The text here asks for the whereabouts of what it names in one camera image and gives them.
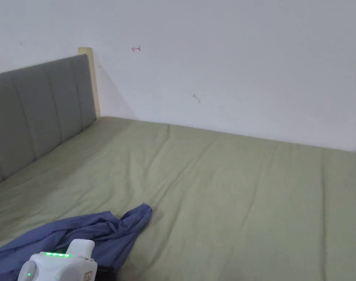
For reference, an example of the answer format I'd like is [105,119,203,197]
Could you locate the bed with pale green sheet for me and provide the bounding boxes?
[0,116,356,281]

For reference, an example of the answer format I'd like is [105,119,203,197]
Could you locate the grey padded headboard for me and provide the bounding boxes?
[0,46,101,189]

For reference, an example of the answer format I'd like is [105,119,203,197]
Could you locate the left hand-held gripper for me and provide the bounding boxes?
[17,238,98,281]

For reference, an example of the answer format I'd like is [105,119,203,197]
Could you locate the dark blue shirt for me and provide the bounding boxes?
[0,202,153,272]

